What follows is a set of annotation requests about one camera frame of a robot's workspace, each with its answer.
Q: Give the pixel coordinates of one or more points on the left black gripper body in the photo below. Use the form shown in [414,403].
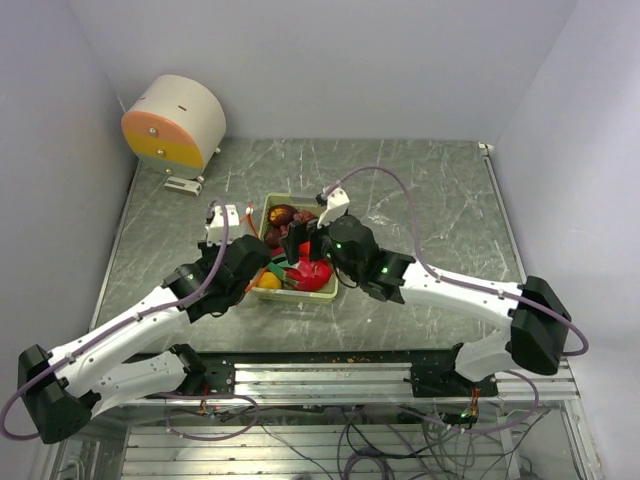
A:
[210,251]

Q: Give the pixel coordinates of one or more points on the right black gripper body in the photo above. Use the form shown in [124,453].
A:
[321,245]

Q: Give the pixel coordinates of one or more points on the pink dragon fruit toy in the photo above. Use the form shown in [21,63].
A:
[305,275]

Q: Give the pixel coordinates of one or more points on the red yellow mango toy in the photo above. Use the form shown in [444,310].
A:
[305,249]

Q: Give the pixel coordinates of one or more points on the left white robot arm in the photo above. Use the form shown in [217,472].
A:
[67,386]

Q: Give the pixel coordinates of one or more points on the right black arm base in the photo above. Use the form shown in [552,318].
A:
[432,375]

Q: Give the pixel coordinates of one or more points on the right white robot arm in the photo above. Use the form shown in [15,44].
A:
[530,322]

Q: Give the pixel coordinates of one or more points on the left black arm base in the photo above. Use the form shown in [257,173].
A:
[210,377]

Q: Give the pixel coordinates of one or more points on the purple grape bunch toy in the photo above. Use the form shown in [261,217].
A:
[302,216]

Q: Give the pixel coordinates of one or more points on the dark red apple toy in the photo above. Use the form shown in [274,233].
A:
[282,214]

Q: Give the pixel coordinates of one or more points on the dark brown passion fruit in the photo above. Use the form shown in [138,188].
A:
[272,238]

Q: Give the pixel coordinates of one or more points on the orange fruit toy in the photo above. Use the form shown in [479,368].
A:
[269,280]

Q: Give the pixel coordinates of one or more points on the pale green plastic basket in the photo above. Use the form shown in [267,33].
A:
[325,294]

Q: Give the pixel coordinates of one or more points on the small white grey block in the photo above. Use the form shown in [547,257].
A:
[183,186]

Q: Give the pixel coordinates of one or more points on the round cream drawer cabinet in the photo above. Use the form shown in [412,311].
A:
[175,127]

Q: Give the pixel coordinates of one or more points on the white corner clip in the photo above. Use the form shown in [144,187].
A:
[486,147]

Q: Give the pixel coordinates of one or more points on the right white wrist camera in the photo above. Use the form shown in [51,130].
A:
[337,204]

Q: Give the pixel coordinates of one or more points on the aluminium frame rail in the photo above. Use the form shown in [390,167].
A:
[341,417]

